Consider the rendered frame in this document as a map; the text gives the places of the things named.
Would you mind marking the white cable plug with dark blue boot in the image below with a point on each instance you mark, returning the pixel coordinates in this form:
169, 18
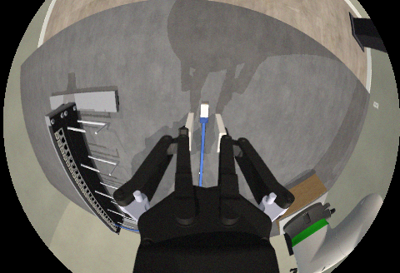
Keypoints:
204, 113

